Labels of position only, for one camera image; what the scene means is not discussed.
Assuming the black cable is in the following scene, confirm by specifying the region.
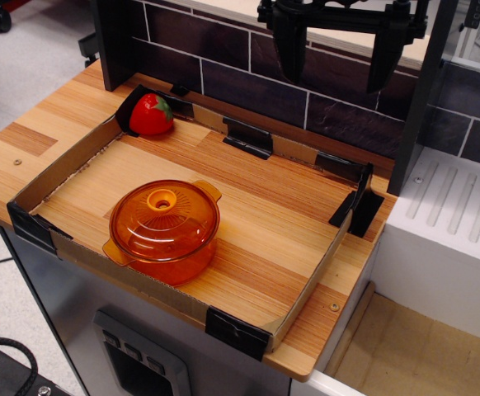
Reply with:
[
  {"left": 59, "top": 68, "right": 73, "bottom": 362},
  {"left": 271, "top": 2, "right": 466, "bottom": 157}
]
[{"left": 0, "top": 255, "right": 40, "bottom": 396}]

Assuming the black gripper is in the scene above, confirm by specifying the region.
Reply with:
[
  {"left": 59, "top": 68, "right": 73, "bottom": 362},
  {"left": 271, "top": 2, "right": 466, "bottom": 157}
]
[{"left": 257, "top": 1, "right": 428, "bottom": 93}]

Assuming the orange transparent pot lid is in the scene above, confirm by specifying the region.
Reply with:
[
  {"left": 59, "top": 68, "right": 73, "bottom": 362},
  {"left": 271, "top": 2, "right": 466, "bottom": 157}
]
[{"left": 109, "top": 180, "right": 222, "bottom": 263}]

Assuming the cardboard fence with black tape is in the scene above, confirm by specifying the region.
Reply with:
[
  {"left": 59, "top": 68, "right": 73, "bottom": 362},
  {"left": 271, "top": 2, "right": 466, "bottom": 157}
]
[{"left": 8, "top": 99, "right": 392, "bottom": 377}]

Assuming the grey oven control panel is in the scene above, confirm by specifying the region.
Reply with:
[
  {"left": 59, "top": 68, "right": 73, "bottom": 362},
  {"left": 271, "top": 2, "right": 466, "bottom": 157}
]
[{"left": 93, "top": 310, "right": 191, "bottom": 395}]

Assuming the orange transparent pot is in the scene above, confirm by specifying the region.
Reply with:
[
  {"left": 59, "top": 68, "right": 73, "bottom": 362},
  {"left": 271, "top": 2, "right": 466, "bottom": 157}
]
[{"left": 103, "top": 180, "right": 222, "bottom": 286}]

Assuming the red plastic strawberry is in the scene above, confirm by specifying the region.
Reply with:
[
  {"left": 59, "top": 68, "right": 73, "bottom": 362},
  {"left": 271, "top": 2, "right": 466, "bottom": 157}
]
[{"left": 129, "top": 93, "right": 174, "bottom": 135}]

